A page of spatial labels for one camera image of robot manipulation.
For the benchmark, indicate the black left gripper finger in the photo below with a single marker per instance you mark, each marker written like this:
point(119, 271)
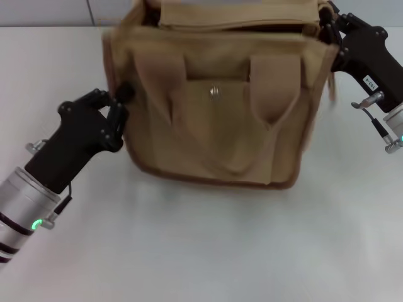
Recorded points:
point(122, 92)
point(118, 119)

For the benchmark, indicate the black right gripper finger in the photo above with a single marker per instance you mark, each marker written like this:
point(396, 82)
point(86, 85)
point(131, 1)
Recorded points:
point(341, 14)
point(330, 33)

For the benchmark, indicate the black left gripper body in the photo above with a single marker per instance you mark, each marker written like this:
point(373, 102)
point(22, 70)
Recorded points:
point(72, 141)

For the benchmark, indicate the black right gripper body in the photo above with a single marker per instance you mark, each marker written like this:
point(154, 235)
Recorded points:
point(368, 53)

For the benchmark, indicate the khaki canvas food bag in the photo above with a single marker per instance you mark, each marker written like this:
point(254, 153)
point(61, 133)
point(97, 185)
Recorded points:
point(220, 126)

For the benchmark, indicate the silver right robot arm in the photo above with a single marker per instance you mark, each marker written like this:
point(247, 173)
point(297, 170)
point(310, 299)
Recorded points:
point(395, 122)

